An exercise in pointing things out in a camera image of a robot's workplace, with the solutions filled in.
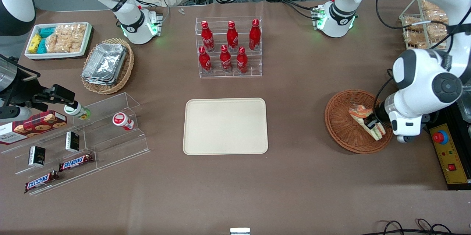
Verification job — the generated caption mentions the beige plastic tray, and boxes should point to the beige plastic tray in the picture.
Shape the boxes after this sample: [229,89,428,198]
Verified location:
[183,98,269,155]

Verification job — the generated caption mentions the clear acrylic bottle rack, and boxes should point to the clear acrylic bottle rack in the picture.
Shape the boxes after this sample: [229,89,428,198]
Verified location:
[195,16,263,78]

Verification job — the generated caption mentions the yellow emergency stop control box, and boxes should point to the yellow emergency stop control box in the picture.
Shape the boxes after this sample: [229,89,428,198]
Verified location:
[430,124,471,190]

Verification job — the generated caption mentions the white rectangular snack tray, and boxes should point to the white rectangular snack tray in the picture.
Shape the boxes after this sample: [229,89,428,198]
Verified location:
[24,22,93,60]

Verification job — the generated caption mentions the round brown wicker basket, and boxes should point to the round brown wicker basket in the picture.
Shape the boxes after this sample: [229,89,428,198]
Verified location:
[325,90,394,154]

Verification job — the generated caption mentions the triangle sandwich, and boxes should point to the triangle sandwich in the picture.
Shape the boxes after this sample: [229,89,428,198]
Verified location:
[349,105,386,141]

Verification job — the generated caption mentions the Snickers chocolate bar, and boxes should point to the Snickers chocolate bar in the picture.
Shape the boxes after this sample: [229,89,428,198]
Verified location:
[59,153,95,172]
[24,171,60,194]

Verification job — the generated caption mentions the clear acrylic stepped shelf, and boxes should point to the clear acrylic stepped shelf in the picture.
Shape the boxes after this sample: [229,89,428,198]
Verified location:
[0,92,150,196]

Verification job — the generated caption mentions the white bottle green cap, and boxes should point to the white bottle green cap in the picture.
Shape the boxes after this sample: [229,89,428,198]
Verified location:
[64,102,91,120]

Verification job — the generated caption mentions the clear bag rice crackers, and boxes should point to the clear bag rice crackers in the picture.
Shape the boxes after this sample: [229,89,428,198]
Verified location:
[55,24,86,41]
[46,34,82,53]

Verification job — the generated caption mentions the red tartan cookie box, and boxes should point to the red tartan cookie box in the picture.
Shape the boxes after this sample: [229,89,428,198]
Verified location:
[0,110,68,145]

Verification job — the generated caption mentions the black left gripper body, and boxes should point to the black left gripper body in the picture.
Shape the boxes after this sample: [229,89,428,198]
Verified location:
[374,97,394,127]

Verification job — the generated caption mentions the yellow snack packet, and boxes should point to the yellow snack packet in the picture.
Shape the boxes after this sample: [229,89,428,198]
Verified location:
[28,34,42,53]

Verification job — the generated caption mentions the small white bottle red lid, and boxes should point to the small white bottle red lid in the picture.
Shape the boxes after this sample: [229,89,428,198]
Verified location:
[112,113,135,131]

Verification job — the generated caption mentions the black cable loops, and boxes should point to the black cable loops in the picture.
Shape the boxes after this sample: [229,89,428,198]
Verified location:
[368,218,471,235]

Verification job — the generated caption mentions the red cola bottle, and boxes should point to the red cola bottle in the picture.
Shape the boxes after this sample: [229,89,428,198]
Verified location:
[226,21,239,52]
[199,46,213,74]
[236,46,249,74]
[249,19,262,51]
[201,21,215,52]
[220,45,233,73]

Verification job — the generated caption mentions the aluminium foil container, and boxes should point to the aluminium foil container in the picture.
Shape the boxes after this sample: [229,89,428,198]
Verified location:
[81,72,119,87]
[83,43,128,81]

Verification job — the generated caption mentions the white wire rack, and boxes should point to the white wire rack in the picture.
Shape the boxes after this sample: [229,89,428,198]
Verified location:
[399,0,454,50]

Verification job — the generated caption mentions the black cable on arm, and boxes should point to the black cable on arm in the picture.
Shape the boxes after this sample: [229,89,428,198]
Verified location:
[375,0,424,30]

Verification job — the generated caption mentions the metal pan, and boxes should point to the metal pan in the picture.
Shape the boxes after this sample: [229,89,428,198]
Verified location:
[457,97,471,122]

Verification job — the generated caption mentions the black appliance cable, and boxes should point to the black appliance cable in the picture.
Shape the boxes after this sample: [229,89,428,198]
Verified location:
[372,68,396,118]

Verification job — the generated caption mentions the oval tan wicker basket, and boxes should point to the oval tan wicker basket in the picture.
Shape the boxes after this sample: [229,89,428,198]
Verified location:
[81,38,135,95]

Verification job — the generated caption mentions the small black box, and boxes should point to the small black box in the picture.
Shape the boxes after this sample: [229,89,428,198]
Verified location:
[28,146,46,167]
[65,131,80,153]

